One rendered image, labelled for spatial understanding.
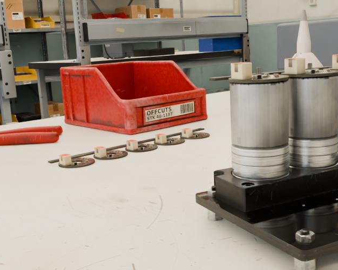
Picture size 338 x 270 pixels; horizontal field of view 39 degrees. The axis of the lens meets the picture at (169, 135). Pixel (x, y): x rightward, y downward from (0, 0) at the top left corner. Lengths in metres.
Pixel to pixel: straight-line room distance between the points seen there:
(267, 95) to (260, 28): 6.12
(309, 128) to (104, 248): 0.10
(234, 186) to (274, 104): 0.04
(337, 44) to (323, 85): 0.45
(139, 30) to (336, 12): 3.23
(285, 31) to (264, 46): 5.55
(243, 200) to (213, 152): 0.15
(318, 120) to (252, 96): 0.03
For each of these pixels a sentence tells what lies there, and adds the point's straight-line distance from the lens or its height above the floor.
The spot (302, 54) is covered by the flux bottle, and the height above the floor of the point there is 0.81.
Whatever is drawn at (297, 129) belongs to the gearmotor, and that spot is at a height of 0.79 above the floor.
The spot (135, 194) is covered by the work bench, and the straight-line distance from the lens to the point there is 0.26.
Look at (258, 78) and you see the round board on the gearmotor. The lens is 0.19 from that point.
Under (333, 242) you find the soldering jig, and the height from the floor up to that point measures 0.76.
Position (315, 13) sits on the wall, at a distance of 5.83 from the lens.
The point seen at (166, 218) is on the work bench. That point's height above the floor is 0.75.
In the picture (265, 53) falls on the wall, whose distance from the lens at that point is 6.26.
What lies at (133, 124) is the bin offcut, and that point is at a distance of 0.42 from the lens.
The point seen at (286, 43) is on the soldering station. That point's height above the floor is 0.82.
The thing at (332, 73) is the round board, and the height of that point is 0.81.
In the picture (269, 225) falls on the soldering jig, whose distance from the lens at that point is 0.18.
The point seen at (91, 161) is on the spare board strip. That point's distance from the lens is 0.33.
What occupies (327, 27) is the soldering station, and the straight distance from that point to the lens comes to 0.67.
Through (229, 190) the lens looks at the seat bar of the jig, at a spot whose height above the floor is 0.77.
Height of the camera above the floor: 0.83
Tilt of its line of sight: 11 degrees down
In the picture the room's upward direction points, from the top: 3 degrees counter-clockwise
